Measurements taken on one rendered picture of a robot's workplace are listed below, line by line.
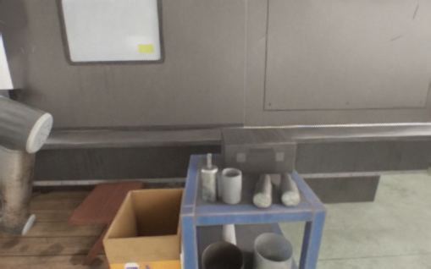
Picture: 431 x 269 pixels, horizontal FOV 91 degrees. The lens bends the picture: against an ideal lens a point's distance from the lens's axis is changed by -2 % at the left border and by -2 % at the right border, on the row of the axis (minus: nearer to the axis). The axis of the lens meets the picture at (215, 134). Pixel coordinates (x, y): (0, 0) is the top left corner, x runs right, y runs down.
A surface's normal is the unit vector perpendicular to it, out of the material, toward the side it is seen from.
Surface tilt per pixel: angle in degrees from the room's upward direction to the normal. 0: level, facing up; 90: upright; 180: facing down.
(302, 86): 86
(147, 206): 90
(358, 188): 90
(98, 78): 86
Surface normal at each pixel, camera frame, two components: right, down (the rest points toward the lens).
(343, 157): 0.04, 0.31
